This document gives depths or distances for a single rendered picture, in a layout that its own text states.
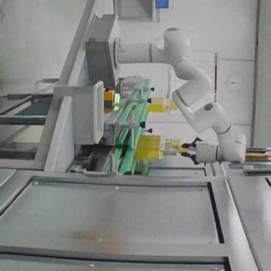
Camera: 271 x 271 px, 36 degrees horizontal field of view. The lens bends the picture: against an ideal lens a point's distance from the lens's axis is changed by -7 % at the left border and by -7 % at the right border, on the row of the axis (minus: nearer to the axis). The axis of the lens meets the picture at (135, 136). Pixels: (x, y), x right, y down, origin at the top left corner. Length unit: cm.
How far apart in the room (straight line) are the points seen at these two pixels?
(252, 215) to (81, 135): 99
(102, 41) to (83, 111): 35
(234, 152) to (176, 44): 51
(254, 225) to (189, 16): 711
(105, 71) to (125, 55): 11
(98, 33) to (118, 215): 121
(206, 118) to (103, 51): 53
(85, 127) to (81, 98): 11
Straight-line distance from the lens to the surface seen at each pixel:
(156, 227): 75
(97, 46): 184
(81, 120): 163
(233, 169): 231
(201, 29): 776
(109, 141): 183
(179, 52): 180
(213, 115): 168
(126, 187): 93
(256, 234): 72
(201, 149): 197
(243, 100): 796
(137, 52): 193
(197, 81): 168
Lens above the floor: 110
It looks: 4 degrees down
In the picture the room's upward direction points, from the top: 91 degrees clockwise
